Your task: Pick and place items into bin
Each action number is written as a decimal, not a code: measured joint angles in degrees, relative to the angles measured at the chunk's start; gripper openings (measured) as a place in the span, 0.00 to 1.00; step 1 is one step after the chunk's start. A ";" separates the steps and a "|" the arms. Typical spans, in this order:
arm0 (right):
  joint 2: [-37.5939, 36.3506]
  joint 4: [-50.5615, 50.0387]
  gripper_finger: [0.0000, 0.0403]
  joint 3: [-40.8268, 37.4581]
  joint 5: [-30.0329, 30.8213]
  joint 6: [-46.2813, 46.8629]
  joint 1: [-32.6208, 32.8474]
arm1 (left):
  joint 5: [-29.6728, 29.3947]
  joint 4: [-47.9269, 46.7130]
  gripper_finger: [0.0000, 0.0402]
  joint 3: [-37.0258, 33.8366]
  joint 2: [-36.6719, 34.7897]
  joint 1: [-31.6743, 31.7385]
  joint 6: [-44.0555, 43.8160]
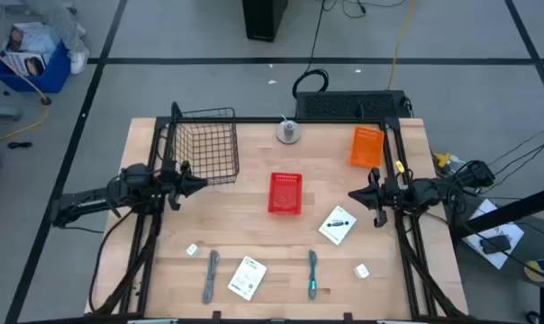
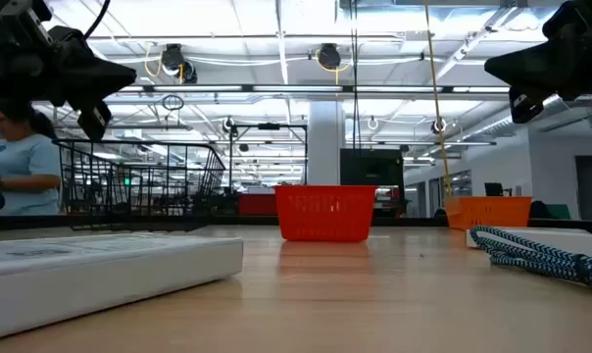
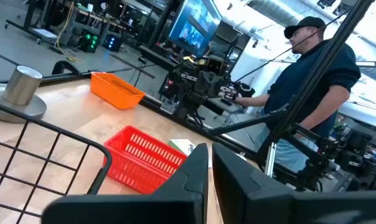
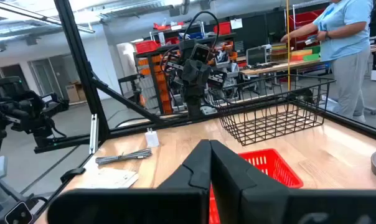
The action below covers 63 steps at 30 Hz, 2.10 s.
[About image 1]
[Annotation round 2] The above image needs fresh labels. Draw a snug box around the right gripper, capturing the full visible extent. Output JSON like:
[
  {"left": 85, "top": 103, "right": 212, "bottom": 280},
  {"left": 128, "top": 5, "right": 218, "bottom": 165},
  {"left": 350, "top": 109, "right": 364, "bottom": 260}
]
[{"left": 348, "top": 167, "right": 407, "bottom": 229}]

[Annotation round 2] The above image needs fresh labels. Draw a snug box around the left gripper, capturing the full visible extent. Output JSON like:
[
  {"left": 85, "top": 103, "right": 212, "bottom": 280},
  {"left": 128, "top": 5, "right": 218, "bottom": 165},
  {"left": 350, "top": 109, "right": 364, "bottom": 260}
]
[{"left": 161, "top": 160, "right": 209, "bottom": 212}]

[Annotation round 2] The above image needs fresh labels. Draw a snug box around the white booklet with black picture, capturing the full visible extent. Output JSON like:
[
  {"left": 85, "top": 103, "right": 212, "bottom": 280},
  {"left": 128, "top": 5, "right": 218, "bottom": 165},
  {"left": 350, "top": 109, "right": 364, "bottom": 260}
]
[{"left": 318, "top": 205, "right": 358, "bottom": 247}]

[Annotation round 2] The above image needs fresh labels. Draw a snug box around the red plastic basket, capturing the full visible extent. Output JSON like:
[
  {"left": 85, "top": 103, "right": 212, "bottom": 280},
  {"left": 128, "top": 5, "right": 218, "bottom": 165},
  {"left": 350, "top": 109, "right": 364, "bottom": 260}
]
[{"left": 267, "top": 172, "right": 304, "bottom": 216}]

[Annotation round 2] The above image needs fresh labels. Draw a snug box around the teal handled tool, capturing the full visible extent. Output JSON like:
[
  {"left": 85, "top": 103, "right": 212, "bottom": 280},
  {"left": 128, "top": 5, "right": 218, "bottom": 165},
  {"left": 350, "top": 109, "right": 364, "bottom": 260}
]
[{"left": 307, "top": 249, "right": 319, "bottom": 301}]

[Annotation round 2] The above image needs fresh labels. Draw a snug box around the grey handled tool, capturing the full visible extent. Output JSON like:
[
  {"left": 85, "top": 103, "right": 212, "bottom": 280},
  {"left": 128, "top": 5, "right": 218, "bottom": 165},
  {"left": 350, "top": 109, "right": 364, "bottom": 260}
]
[{"left": 202, "top": 249, "right": 221, "bottom": 305}]

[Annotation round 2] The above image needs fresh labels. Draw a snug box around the white card with printed label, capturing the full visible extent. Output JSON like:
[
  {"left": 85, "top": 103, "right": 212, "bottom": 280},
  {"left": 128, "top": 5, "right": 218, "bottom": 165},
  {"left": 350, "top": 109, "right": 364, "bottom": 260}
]
[{"left": 227, "top": 256, "right": 268, "bottom": 302}]

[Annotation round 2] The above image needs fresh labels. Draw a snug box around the blue plastic bin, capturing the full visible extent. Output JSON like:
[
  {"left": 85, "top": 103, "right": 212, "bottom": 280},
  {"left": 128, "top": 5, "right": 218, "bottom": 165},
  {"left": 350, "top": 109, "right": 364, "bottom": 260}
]
[{"left": 0, "top": 22, "right": 73, "bottom": 95}]

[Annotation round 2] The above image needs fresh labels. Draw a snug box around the orange plastic basket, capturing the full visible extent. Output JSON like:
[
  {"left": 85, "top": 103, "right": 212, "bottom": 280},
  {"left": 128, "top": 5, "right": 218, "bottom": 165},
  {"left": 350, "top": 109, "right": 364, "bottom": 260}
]
[{"left": 349, "top": 126, "right": 385, "bottom": 169}]

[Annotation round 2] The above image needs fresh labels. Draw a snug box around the yellow plug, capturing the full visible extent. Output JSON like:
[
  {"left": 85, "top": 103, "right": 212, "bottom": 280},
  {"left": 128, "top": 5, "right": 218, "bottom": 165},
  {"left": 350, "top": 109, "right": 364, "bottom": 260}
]
[{"left": 433, "top": 152, "right": 453, "bottom": 170}]

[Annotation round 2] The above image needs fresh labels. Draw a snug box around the black perforated computer case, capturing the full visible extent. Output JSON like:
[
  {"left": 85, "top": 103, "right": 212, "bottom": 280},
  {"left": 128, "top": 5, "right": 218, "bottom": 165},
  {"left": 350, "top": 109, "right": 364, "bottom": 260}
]
[{"left": 295, "top": 89, "right": 413, "bottom": 120}]

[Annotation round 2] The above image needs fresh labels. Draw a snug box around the round metal stand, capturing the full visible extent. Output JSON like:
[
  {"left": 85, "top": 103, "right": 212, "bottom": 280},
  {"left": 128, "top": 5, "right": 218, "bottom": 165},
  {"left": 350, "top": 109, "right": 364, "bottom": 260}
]
[{"left": 276, "top": 114, "right": 303, "bottom": 145}]

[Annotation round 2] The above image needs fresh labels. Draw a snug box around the black handheld device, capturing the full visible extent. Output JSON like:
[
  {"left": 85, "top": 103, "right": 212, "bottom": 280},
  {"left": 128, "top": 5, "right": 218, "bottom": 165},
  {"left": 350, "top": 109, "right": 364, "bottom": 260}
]
[{"left": 479, "top": 234, "right": 512, "bottom": 256}]

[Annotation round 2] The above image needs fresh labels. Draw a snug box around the white paper sheet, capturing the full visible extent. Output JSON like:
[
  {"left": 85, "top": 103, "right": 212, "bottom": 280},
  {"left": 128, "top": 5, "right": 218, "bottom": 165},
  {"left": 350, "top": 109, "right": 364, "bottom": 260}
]
[{"left": 461, "top": 198, "right": 525, "bottom": 271}]

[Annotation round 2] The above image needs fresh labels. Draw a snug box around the black diagonal beam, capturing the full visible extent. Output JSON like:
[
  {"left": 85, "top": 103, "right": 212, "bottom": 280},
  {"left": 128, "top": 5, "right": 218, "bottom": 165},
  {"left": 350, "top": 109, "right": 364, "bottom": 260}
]
[{"left": 449, "top": 183, "right": 544, "bottom": 239}]

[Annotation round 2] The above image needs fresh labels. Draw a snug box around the person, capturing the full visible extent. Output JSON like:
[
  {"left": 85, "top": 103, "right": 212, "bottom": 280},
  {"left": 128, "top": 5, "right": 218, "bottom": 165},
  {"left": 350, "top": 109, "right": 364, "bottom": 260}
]
[{"left": 19, "top": 0, "right": 91, "bottom": 76}]

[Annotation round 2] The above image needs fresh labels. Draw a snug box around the dark grey side table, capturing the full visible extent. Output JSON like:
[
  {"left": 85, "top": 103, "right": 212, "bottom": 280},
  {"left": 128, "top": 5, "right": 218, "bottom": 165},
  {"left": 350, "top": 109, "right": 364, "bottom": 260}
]
[{"left": 447, "top": 193, "right": 544, "bottom": 324}]

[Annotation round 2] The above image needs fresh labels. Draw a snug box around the black tower box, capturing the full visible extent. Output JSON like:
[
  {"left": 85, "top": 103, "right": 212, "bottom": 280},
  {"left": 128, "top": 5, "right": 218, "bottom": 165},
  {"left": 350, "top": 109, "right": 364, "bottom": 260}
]
[{"left": 241, "top": 0, "right": 289, "bottom": 43}]

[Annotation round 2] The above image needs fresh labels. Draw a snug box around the blue yellow white canister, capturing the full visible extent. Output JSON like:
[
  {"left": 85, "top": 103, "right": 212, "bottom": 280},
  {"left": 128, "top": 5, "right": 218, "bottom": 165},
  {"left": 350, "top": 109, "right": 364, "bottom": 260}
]
[{"left": 523, "top": 256, "right": 544, "bottom": 285}]

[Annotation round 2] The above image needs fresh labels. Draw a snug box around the white printed cardboard box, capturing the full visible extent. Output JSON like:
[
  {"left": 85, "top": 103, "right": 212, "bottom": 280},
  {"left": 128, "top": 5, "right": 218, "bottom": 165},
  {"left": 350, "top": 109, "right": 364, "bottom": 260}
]
[
  {"left": 5, "top": 21, "right": 59, "bottom": 55},
  {"left": 1, "top": 49, "right": 50, "bottom": 77}
]

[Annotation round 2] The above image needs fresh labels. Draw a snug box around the black wire basket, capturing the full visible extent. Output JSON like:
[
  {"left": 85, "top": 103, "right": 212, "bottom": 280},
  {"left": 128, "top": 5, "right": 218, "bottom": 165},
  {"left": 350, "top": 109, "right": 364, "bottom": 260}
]
[{"left": 170, "top": 101, "right": 240, "bottom": 186}]

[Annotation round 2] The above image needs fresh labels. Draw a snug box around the black aluminium table frame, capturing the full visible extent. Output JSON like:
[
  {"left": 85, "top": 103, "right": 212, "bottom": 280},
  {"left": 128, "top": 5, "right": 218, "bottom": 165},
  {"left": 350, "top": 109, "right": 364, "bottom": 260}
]
[{"left": 89, "top": 115, "right": 469, "bottom": 324}]

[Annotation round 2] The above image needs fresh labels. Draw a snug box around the black hanging arm cable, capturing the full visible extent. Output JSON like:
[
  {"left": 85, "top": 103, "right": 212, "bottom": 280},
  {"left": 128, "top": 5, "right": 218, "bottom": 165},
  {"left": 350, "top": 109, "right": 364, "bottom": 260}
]
[{"left": 87, "top": 209, "right": 136, "bottom": 314}]

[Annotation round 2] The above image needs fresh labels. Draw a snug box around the coiled black power cable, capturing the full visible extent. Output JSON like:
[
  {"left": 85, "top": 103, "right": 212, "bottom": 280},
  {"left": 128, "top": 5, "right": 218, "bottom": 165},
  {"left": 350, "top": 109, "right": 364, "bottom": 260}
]
[{"left": 292, "top": 0, "right": 331, "bottom": 99}]

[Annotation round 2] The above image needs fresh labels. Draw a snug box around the long yellow floor cable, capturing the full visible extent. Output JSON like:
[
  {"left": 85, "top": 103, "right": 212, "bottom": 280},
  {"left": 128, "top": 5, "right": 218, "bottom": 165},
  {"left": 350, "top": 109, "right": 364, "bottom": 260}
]
[{"left": 387, "top": 0, "right": 418, "bottom": 90}]

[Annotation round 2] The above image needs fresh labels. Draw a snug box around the thin black floor cable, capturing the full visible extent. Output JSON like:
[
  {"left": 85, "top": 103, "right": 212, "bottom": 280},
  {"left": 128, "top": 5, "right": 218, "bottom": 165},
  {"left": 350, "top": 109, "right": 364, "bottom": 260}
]
[{"left": 486, "top": 121, "right": 544, "bottom": 167}]

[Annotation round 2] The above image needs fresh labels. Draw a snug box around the looped black floor cable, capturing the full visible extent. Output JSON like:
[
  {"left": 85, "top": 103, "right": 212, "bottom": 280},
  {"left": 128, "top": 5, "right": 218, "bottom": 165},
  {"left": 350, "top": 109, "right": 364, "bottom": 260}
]
[{"left": 322, "top": 0, "right": 408, "bottom": 19}]

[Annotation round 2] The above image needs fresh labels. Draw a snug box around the yellow floor cable with plug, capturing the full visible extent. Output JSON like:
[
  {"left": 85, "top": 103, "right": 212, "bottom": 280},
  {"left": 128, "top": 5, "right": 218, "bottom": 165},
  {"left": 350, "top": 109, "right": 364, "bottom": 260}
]
[{"left": 0, "top": 42, "right": 52, "bottom": 145}]

